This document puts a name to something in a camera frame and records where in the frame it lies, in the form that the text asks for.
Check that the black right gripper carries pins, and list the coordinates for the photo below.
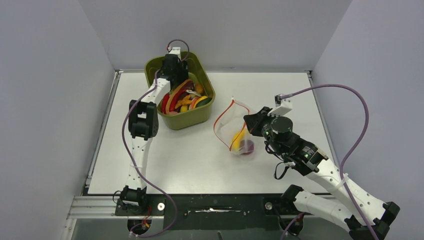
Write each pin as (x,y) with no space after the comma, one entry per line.
(254,121)

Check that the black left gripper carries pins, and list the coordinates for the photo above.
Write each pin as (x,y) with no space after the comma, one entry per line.
(182,66)

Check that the dark green avocado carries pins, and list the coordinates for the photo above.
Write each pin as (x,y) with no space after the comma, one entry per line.
(204,102)

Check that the yellow banana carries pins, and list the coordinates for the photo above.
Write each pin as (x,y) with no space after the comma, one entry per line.
(184,108)

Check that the purple red onion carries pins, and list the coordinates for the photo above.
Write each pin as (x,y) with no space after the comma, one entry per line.
(246,147)

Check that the watermelon slice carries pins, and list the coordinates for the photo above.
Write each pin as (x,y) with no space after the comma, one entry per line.
(193,102)

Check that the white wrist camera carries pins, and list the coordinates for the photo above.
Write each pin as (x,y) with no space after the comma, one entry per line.
(283,105)
(175,51)

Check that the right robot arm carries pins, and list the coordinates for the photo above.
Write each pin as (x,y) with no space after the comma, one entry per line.
(362,215)

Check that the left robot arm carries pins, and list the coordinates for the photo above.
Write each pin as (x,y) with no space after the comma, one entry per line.
(141,124)

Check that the short red chili pepper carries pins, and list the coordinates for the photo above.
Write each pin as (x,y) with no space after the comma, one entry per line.
(165,105)

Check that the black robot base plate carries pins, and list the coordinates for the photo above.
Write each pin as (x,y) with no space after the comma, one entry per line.
(208,212)

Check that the clear zip bag orange zipper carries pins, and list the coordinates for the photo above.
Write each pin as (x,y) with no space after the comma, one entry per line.
(231,121)

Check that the olive green plastic basket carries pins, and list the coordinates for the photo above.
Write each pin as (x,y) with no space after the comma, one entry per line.
(197,74)

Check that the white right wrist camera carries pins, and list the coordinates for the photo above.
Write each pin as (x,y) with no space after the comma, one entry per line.
(283,105)

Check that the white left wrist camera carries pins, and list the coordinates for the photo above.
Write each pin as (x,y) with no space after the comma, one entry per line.
(175,51)

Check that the long yellow chili pepper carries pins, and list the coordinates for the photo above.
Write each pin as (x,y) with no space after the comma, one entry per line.
(237,143)

